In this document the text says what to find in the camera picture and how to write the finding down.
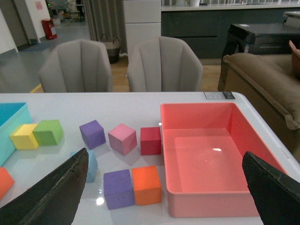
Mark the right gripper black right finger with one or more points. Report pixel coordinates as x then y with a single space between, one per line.
276 195

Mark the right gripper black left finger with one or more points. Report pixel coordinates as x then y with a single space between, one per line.
53 200

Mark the light blue foam block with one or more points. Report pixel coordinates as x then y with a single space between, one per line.
92 168

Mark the orange foam block left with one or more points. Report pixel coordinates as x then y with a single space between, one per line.
6 182

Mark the orange foam block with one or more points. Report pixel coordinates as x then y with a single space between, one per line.
6 182
147 185

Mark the purple foam block front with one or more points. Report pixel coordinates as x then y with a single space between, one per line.
118 189

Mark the purple foam block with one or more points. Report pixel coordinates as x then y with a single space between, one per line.
92 134
118 189

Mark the green foam block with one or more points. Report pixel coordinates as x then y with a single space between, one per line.
48 132

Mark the yellow foam block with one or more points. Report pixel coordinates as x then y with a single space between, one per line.
23 137

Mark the purple foam block rear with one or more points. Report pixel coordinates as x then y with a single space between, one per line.
92 134

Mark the coral pink plastic bin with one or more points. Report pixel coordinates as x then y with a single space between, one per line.
204 144

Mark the pink foam block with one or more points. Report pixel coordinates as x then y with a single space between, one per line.
122 139

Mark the orange foam block right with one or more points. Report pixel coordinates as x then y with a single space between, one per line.
147 185

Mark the teal plastic bin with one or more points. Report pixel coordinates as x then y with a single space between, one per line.
12 115

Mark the brown sofa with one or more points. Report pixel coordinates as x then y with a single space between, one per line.
270 85

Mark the dark red foam block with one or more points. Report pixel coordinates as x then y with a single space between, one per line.
150 141

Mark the table label sticker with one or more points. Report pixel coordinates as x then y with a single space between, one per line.
219 95

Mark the grey armchair left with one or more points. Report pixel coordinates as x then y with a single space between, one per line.
77 66

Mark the grey armchair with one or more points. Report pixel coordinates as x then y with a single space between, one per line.
164 64
77 66

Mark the black appliance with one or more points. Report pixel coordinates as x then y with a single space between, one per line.
261 39

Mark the woven basket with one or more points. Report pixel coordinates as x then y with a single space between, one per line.
112 45

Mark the grey armchair right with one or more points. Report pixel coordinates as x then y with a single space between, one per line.
164 64

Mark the red box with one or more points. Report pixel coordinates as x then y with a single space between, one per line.
49 29

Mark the dark counter cabinet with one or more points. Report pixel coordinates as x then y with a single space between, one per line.
205 28

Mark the white cabinet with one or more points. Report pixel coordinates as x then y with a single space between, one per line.
142 21

